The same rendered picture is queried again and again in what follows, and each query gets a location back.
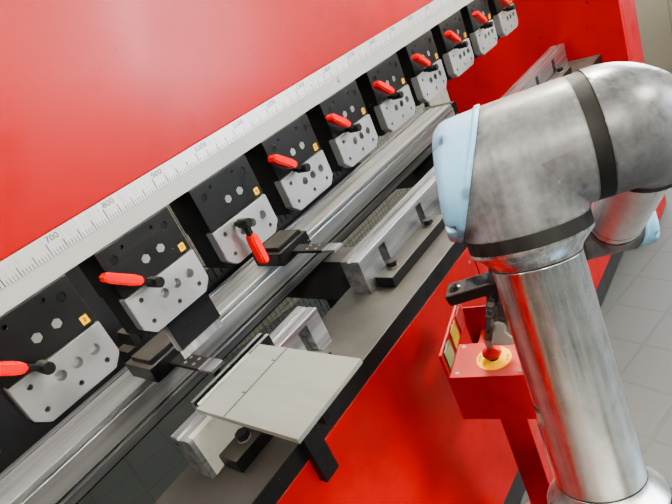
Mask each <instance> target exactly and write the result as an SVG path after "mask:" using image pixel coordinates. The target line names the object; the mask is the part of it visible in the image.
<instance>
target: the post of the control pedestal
mask: <svg viewBox="0 0 672 504"><path fill-rule="evenodd" d="M501 422H502V425H503V428H504V430H505V433H506V436H507V439H508V441H509V444H510V447H511V450H512V452H513V455H514V458H515V461H516V463H517V466H518V469H519V472H520V474H521V477H522V480H523V483H524V485H525V488H526V491H527V494H528V496H529V499H530V502H531V504H548V502H547V491H548V488H549V485H550V484H551V482H552V481H553V480H554V479H555V477H554V474H553V471H552V468H551V465H550V462H549V459H548V455H547V452H546V449H545V446H544V443H543V440H542V437H541V434H540V431H539V428H538V425H537V422H536V419H501Z"/></svg>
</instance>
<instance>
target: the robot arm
mask: <svg viewBox="0 0 672 504"><path fill-rule="evenodd" d="M432 154H433V163H434V171H435V178H436V184H437V191H438V197H439V202H440V208H441V213H442V217H443V222H444V224H445V230H446V233H447V236H448V239H449V240H450V241H451V242H458V243H461V242H463V240H465V241H466V244H467V247H468V250H469V253H470V256H471V258H472V259H474V260H475V261H477V262H479V263H481V264H483V265H485V266H487V267H488V272H485V273H482V274H479V275H476V276H472V277H469V278H466V279H463V280H460V281H457V282H454V283H451V284H449V285H448V289H447V293H446V297H445V299H446V300H447V302H448V303H449V305H450V306H454V305H457V304H461V303H464V302H468V301H471V300H474V299H478V298H481V297H485V296H487V300H486V307H485V315H484V317H486V323H485V331H484V344H485V345H486V347H487V349H488V350H491V348H492V346H493V345H513V344H514V345H515V348H516V351H517V354H518V358H519V361H520V364H521V367H522V371H523V374H524V377H525V380H526V384H527V387H528V390H529V393H530V397H531V400H532V403H533V406H534V410H535V413H536V416H537V419H538V423H539V426H540V429H541V432H542V436H543V439H544V442H545V445H546V449H547V452H548V455H549V458H550V462H551V465H552V468H553V471H554V475H555V479H554V480H553V481H552V482H551V484H550V485H549V488H548V491H547V502H548V504H672V487H671V488H669V486H668V483H667V481H666V480H665V479H664V478H663V477H662V476H661V475H660V474H659V473H658V472H656V471H655V470H654V469H652V468H650V467H648V466H646V465H645V462H644V459H643V455H642V452H641V448H640V445H639V441H638V438H637V434H636V431H635V427H634V424H633V420H632V417H631V413H630V410H629V406H628V403H627V399H626V396H625V392H624V389H623V385H622V382H621V378H620V375H619V371H618V368H617V364H616V361H615V357H614V354H613V350H612V347H611V343H610V340H609V336H608V333H607V329H606V326H605V322H604V319H603V315H602V312H601V308H600V305H599V301H598V298H597V294H596V291H595V287H594V284H593V280H592V277H591V273H590V270H589V266H588V263H587V261H588V260H591V259H595V258H599V257H603V256H606V255H610V254H614V253H618V252H622V251H625V250H629V249H630V250H634V249H638V248H640V247H641V246H644V245H647V244H650V243H653V242H655V241H656V240H657V239H658V238H659V235H660V232H659V230H660V225H659V221H658V217H657V214H656V211H655V209H656V208H657V206H658V204H659V203H660V201H661V200H662V198H663V196H664V195H665V193H666V192H667V190H668V189H670V188H672V74H671V73H669V72H667V71H666V70H664V69H661V68H658V67H654V66H651V65H647V64H644V63H636V62H608V63H601V64H595V65H592V66H589V67H586V68H583V69H580V70H577V71H576V72H574V73H572V74H569V75H566V76H563V77H559V78H557V79H554V80H551V81H548V82H545V83H543V84H540V85H537V86H534V87H531V88H529V89H526V90H523V91H520V92H517V93H515V94H512V95H509V96H506V97H503V98H501V99H498V100H495V101H492V102H489V103H487V104H484V105H481V106H480V104H477V105H475V106H474V107H473V109H470V110H468V111H465V112H463V113H461V114H458V115H456V116H453V117H451V118H448V119H446V120H444V121H442V122H441V123H440V124H439V125H438V126H437V127H436V129H435V131H434V133H433V137H432ZM510 334H511V335H512V336H511V335H510Z"/></svg>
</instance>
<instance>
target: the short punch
mask: <svg viewBox="0 0 672 504"><path fill-rule="evenodd" d="M219 317H220V314H219V312H218V311H217V309H216V307H215V305H214V304H213V302H212V300H211V299H210V297H209V295H208V293H207V292H205V293H203V294H202V295H201V296H200V297H199V298H198V299H196V300H195V301H194V302H193V303H192V304H191V305H189V306H188V307H187V308H186V309H185V310H183V311H182V312H181V313H180V314H179V315H178V316H176V317H175V318H174V319H173V320H172V321H171V322H169V323H168V324H167V325H166V326H165V327H163V330H164V332H165V333H166V335H167V336H168V338H169V339H170V341H171V342H172V344H173V345H174V347H175V349H176V350H177V351H180V353H181V354H182V356H183V357H184V359H186V358H188V357H189V356H190V355H191V354H192V353H193V352H194V351H195V350H196V349H197V348H198V347H199V346H200V345H202V344H203V343H204V342H205V341H206V340H207V339H208V338H209V337H210V336H211V335H212V334H213V333H214V332H216V331H217V330H218V329H219V328H220V327H221V326H222V325H223V324H222V322H221V320H220V319H219Z"/></svg>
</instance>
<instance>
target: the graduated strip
mask: <svg viewBox="0 0 672 504"><path fill-rule="evenodd" d="M454 1H455V0H434V1H433V2H431V3H429V4H428V5H426V6H424V7H423V8H421V9H419V10H418V11H416V12H414V13H413V14H411V15H409V16H408V17H406V18H404V19H403V20H401V21H399V22H398V23H396V24H394V25H393V26H391V27H389V28H388V29H386V30H384V31H383V32H381V33H379V34H378V35H376V36H375V37H373V38H371V39H370V40H368V41H366V42H365V43H363V44H361V45H360V46H358V47H356V48H355V49H353V50H351V51H350V52H348V53H346V54H345V55H343V56H341V57H340V58H338V59H336V60H335V61H333V62H331V63H330V64H328V65H326V66H325V67H323V68H321V69H320V70H318V71H316V72H315V73H313V74H311V75H310V76H308V77H306V78H305V79H303V80H301V81H300V82H298V83H296V84H295V85H293V86H291V87H290V88H288V89H287V90H285V91H283V92H282V93H280V94H278V95H277V96H275V97H273V98H272V99H270V100H268V101H267V102H265V103H263V104H262V105H260V106H258V107H257V108H255V109H253V110H252V111H250V112H248V113H247V114H245V115H243V116H242V117H240V118H238V119H237V120H235V121H233V122H232V123H230V124H228V125H227V126H225V127H223V128H222V129H220V130H218V131H217V132H215V133H213V134H212V135H210V136H208V137H207V138H205V139H203V140H202V141H200V142H198V143H197V144H195V145H194V146H192V147H190V148H189V149H187V150H185V151H184V152H182V153H180V154H179V155H177V156H175V157H174V158H172V159H170V160H169V161H167V162H165V163H164V164H162V165H160V166H159V167H157V168H155V169H154V170H152V171H150V172H149V173H147V174H145V175H144V176H142V177H140V178H139V179H137V180H135V181H134V182H132V183H130V184H129V185H127V186H125V187H124V188H122V189H120V190H119V191H117V192H115V193H114V194H112V195H110V196H109V197H107V198H106V199H104V200H102V201H101V202H99V203H97V204H96V205H94V206H92V207H91V208H89V209H87V210H86V211H84V212H82V213H81V214H79V215H77V216H76V217H74V218H72V219H71V220H69V221H67V222H66V223H64V224H62V225H61V226H59V227H57V228H56V229H54V230H52V231H51V232H49V233H47V234H46V235H44V236H42V237H41V238H39V239H37V240H36V241H34V242H32V243H31V244H29V245H27V246H26V247H24V248H22V249H21V250H19V251H17V252H16V253H14V254H13V255H11V256H9V257H8V258H6V259H4V260H3V261H1V262H0V290H2V289H3V288H5V287H6V286H8V285H10V284H11V283H13V282H14V281H16V280H17V279H19V278H20V277H22V276H24V275H25V274H27V273H28V272H30V271H31V270H33V269H35V268H36V267H38V266H39V265H41V264H42V263H44V262H46V261H47V260H49V259H50V258H52V257H53V256H55V255H57V254H58V253H60V252H61V251H63V250H64V249H66V248H68V247H69V246H71V245H72V244H74V243H75V242H77V241H79V240H80V239H82V238H83V237H85V236H86V235H88V234H90V233H91V232H93V231H94V230H96V229H97V228H99V227H101V226H102V225H104V224H105V223H107V222H108V221H110V220H112V219H113V218H115V217H116V216H118V215H119V214H121V213H123V212H124V211H126V210H127V209H129V208H130V207H132V206H134V205H135V204H137V203H138V202H140V201H141V200H143V199H145V198H146V197H148V196H149V195H151V194H152V193H154V192H156V191H157V190H159V189H160V188H162V187H163V186H165V185H167V184H168V183H170V182H171V181H173V180H174V179H176V178H178V177H179V176H181V175H182V174H184V173H185V172H187V171H189V170H190V169H192V168H193V167H195V166H196V165H198V164H200V163H201V162H203V161H204V160H206V159H207V158H209V157H211V156H212V155H214V154H215V153H217V152H218V151H220V150H221V149H223V148H225V147H226V146H228V145H229V144H231V143H232V142H234V141H236V140H237V139H239V138H240V137H242V136H243V135H245V134H247V133H248V132H250V131H251V130H253V129H254V128H256V127H258V126H259V125H261V124H262V123H264V122H265V121H267V120H269V119H270V118H272V117H273V116H275V115H276V114H278V113H280V112H281V111H283V110H284V109H286V108H287V107H289V106H291V105H292V104H294V103H295V102H297V101H298V100H300V99H302V98H303V97H305V96H306V95H308V94H309V93H311V92H313V91H314V90H316V89H317V88H319V87H320V86H322V85H324V84H325V83H327V82H328V81H330V80H331V79H333V78H335V77H336V76H338V75H339V74H341V73H342V72H344V71H346V70H347V69H349V68H350V67H352V66H353V65H355V64H357V63H358V62H360V61H361V60H363V59H364V58H366V57H368V56H369V55H371V54H372V53H374V52H375V51H377V50H379V49H380V48H382V47H383V46H385V45H386V44H388V43H390V42H391V41H393V40H394V39H396V38H397V37H399V36H401V35H402V34H404V33H405V32H407V31H408V30H410V29H412V28H413V27H415V26H416V25H418V24H419V23H421V22H423V21H424V20H426V19H427V18H429V17H430V16H432V15H433V14H435V13H437V12H438V11H440V10H441V9H443V8H444V7H446V6H448V5H449V4H451V3H452V2H454Z"/></svg>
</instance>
